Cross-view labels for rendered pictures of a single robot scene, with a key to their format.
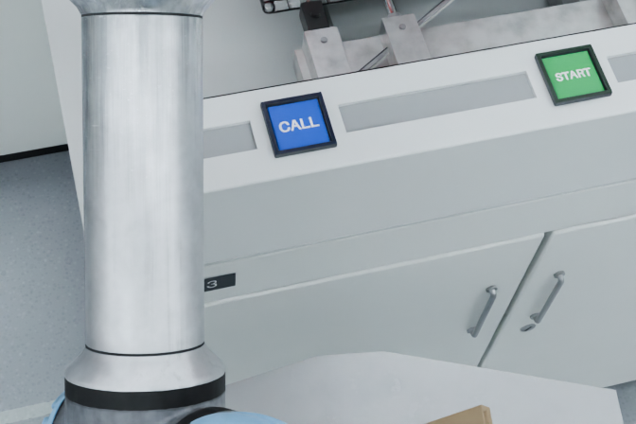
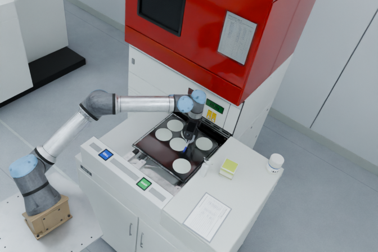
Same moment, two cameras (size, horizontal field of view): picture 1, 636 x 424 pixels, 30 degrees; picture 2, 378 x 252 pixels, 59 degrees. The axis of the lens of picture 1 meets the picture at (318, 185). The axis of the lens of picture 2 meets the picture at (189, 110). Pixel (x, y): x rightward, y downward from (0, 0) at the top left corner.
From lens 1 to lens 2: 1.15 m
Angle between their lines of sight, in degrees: 35
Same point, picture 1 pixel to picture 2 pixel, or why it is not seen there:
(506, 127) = (126, 180)
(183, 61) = (79, 122)
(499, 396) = (90, 217)
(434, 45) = (145, 170)
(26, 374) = not seen: hidden behind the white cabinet
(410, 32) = (142, 163)
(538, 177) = (132, 197)
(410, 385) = (84, 203)
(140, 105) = (70, 122)
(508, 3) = (171, 180)
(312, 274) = (102, 186)
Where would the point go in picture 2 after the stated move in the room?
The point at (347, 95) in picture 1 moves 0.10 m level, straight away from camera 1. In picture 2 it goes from (116, 157) to (134, 152)
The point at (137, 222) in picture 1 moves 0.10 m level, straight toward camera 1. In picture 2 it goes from (57, 134) to (37, 145)
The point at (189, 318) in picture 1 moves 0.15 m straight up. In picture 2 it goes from (52, 150) to (48, 128)
